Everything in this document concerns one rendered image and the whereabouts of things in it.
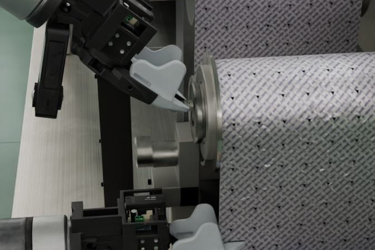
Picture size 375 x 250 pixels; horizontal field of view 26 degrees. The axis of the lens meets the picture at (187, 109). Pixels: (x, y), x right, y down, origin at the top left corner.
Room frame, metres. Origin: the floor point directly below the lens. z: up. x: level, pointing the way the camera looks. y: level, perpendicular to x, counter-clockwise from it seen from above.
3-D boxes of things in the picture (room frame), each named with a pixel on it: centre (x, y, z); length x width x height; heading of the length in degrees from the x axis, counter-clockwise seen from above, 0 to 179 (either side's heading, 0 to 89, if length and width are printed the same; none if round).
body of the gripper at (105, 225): (0.79, 0.08, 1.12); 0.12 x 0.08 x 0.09; 97
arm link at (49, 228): (0.79, 0.16, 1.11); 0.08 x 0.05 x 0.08; 7
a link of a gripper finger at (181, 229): (0.82, -0.02, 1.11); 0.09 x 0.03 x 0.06; 98
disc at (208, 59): (0.87, -0.03, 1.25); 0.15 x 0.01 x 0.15; 7
